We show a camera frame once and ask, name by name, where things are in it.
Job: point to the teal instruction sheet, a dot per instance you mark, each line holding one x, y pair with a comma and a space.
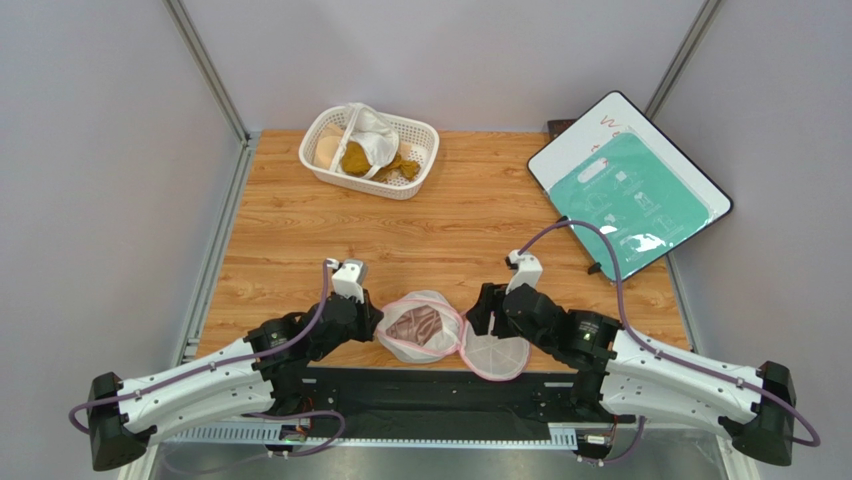
629, 194

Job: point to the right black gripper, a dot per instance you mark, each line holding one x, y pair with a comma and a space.
489, 313

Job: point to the white bra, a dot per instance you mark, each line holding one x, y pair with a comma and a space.
373, 133

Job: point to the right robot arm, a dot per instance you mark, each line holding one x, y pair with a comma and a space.
619, 375

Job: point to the white board black frame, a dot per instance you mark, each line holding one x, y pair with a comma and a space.
612, 115

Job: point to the mustard brown cloth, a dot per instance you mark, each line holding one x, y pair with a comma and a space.
354, 162

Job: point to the dusty pink satin bra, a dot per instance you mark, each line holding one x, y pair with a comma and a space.
417, 326

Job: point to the white mesh laundry bag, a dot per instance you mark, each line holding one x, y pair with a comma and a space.
490, 358

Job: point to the dark brown object behind board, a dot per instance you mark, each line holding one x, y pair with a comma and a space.
556, 127

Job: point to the peach bra pad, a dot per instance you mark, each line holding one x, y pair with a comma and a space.
327, 145

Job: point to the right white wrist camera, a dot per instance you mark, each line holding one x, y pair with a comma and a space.
527, 270

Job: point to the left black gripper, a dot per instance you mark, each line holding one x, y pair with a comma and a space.
370, 316

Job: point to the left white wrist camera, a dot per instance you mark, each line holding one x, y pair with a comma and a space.
347, 278

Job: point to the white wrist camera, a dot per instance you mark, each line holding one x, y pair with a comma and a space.
527, 270
347, 278

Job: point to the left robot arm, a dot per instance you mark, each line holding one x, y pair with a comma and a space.
260, 373

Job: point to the white plastic basket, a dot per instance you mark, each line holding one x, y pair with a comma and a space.
418, 141

